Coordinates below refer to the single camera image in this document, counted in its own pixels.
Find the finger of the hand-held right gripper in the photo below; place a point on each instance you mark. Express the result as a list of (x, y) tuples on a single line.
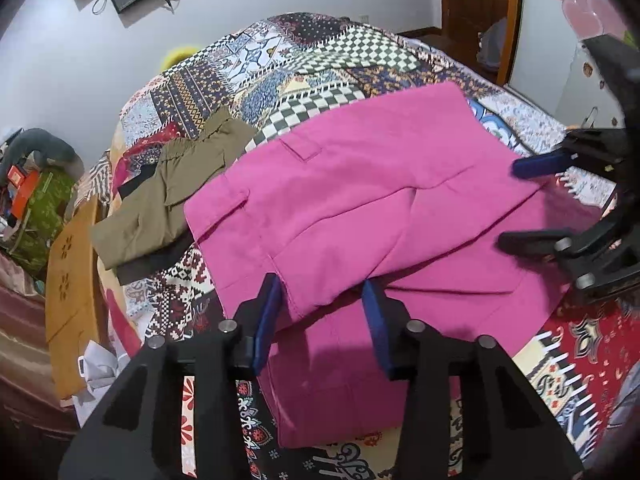
[(537, 166), (530, 242)]

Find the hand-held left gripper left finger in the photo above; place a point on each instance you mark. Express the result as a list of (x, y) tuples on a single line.
[(266, 322)]

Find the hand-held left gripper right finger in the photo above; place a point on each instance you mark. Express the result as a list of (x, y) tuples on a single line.
[(376, 332)]

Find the pink pants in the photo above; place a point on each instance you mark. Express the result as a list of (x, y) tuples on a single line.
[(350, 185)]

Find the olive green pants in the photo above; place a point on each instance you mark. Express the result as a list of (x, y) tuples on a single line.
[(150, 210)]

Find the white refrigerator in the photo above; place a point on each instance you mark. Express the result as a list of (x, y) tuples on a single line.
[(555, 45)]

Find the black garment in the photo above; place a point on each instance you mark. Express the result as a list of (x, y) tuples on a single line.
[(150, 267)]

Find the grey hanging bag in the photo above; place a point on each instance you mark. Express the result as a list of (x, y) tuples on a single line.
[(492, 45)]

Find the white cloth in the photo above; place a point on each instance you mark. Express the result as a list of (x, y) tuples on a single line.
[(100, 370)]

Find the orange wooden board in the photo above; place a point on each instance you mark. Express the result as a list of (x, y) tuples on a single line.
[(75, 285)]

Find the grey cloth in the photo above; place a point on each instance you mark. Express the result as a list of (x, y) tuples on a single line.
[(620, 425)]

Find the red patterned cloth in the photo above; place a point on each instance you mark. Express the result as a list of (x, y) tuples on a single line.
[(137, 152)]

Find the patchwork printed blanket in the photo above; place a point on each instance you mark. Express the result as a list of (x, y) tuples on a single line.
[(320, 75)]

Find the brown striped cloth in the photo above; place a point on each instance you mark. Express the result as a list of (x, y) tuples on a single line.
[(25, 350)]

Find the green patterned cloth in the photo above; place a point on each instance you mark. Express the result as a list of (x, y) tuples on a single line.
[(45, 210)]

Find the orange box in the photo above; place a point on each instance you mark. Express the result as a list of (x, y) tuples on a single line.
[(24, 192)]

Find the yellow round object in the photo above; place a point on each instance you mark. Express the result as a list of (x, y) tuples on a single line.
[(176, 57)]

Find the grey soft item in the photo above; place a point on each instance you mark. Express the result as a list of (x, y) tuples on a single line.
[(47, 147)]

